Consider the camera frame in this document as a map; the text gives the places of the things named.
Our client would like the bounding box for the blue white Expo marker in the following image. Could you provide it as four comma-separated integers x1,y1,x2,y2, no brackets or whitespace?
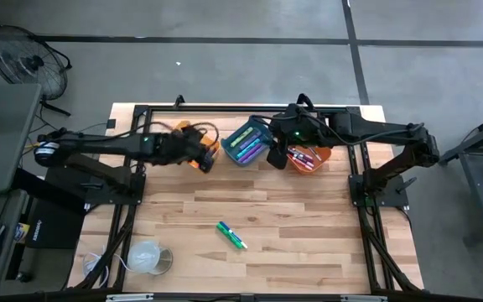
218,221,249,250

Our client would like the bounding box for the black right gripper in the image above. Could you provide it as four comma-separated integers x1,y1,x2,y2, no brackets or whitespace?
266,104,331,171

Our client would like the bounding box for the lavender highlighter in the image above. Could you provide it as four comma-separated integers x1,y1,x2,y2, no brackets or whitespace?
240,144,265,164
243,148,267,166

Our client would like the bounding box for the small yellow blue packet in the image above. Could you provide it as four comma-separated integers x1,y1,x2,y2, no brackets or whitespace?
13,221,31,244

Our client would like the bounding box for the white cable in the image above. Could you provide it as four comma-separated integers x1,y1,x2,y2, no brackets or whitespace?
81,250,132,289

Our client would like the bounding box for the silver bracket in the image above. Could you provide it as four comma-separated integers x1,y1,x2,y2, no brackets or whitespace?
106,293,154,302
340,295,387,302

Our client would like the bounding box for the yellow highlighter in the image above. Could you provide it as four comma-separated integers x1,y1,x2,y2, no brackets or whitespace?
228,127,255,148

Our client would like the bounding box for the purple marker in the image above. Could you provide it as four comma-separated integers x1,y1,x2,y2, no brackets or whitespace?
290,151,315,165

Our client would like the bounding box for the black labelled box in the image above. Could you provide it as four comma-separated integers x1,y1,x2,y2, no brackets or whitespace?
25,196,86,251

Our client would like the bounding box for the black aluminium table frame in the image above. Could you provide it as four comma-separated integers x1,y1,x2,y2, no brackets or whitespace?
73,103,425,294

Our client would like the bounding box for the green highlighter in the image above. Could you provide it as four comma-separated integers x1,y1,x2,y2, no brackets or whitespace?
215,223,243,250

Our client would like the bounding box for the teal highlighter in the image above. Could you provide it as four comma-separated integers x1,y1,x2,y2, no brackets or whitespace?
235,138,263,160

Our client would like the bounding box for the yellow plastic bin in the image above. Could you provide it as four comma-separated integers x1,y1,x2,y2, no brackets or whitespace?
173,119,222,169

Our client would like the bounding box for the black floor fan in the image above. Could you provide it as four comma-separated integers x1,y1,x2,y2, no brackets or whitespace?
0,23,74,117

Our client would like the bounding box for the red Expo marker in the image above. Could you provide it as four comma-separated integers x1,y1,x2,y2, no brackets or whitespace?
288,155,313,171

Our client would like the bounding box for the orange plastic bin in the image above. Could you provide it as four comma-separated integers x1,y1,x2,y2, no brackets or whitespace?
285,144,333,175

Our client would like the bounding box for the teal plastic bin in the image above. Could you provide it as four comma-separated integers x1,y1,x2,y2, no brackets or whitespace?
220,116,274,168

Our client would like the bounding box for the clear cup metal base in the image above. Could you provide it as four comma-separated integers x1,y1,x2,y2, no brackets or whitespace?
127,240,174,277

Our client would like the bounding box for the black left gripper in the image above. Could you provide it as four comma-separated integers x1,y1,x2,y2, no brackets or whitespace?
166,124,220,174

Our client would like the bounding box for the black desk frame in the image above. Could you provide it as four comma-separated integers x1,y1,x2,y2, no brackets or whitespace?
438,107,483,244

